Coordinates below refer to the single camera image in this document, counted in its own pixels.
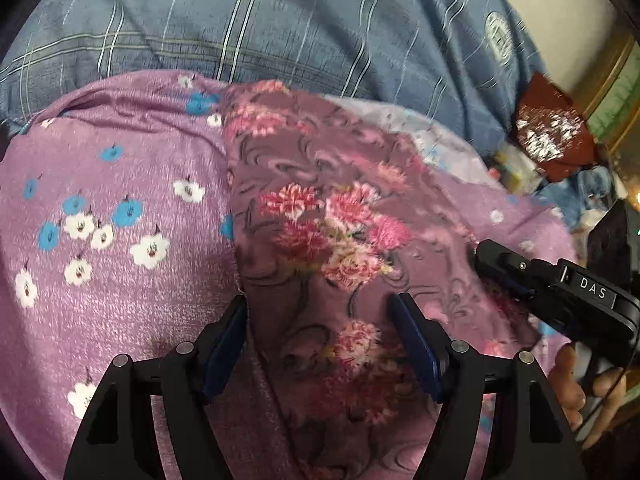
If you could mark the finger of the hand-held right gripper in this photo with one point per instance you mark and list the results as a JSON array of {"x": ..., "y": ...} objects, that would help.
[{"x": 510, "y": 262}]

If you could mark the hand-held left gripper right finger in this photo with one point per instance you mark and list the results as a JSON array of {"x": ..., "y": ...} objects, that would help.
[{"x": 417, "y": 340}]

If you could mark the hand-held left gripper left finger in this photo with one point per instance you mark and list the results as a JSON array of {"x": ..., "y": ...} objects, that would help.
[{"x": 225, "y": 340}]

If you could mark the maroon floral garment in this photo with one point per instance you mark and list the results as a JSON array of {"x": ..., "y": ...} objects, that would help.
[{"x": 320, "y": 220}]

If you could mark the person's right hand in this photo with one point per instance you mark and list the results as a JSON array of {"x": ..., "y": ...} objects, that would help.
[{"x": 600, "y": 400}]

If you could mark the small packet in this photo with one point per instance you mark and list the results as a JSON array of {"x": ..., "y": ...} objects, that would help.
[{"x": 517, "y": 170}]

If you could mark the crumpled blue cloth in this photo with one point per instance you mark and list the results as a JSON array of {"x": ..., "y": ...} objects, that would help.
[{"x": 575, "y": 190}]

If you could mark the purple floral blanket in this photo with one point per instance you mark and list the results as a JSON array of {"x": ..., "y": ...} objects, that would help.
[{"x": 115, "y": 285}]

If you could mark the red plastic bag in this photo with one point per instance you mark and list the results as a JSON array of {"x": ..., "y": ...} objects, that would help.
[{"x": 550, "y": 130}]

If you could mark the blue plaid quilt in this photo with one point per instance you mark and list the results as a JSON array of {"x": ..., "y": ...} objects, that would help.
[{"x": 280, "y": 15}]

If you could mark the gold mirror frame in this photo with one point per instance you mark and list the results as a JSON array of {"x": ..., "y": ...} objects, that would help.
[{"x": 607, "y": 75}]

